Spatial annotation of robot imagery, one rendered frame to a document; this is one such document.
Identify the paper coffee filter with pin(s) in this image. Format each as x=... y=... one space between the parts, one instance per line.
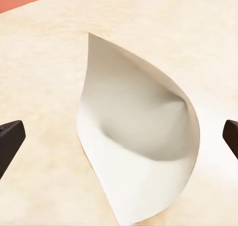
x=139 y=130

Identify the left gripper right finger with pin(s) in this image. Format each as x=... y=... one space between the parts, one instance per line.
x=230 y=135

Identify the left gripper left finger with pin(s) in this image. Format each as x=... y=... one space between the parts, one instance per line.
x=12 y=136

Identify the countertop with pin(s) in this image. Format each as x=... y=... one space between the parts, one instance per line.
x=51 y=181
x=199 y=37

